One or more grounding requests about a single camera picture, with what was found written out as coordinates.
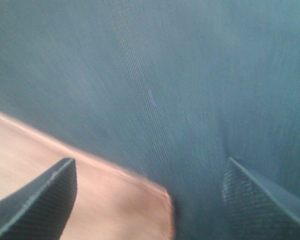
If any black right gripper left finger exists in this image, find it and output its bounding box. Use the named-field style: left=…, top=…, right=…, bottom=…
left=0, top=158, right=77, bottom=240

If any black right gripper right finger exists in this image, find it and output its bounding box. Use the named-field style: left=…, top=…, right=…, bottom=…
left=222, top=157, right=300, bottom=240

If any brown microfibre towel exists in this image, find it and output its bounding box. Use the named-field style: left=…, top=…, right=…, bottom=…
left=0, top=112, right=175, bottom=240

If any black table cloth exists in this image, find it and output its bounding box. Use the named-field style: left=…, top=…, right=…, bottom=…
left=0, top=0, right=300, bottom=240

